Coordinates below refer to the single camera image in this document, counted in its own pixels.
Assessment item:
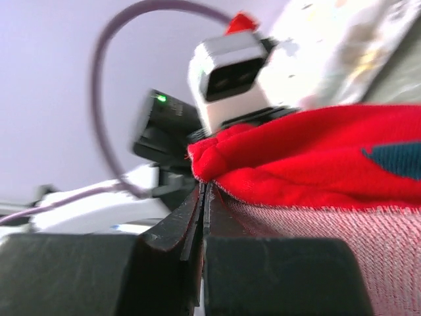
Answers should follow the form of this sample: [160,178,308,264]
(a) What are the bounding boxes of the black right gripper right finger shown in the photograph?
[203,184,373,315]

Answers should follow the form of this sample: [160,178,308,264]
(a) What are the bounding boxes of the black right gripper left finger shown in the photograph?
[1,185,205,315]

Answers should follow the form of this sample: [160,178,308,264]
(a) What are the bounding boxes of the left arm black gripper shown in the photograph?
[187,36,295,142]

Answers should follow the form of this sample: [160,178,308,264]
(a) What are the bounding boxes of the red cartoon pillowcase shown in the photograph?
[187,105,420,315]

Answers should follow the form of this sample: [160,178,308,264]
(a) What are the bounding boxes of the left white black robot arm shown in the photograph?
[1,171,303,315]

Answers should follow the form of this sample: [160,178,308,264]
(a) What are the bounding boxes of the floral patterned small pillow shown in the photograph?
[259,0,420,109]

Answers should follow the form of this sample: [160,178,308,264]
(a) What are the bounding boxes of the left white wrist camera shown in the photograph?
[187,12,274,136]

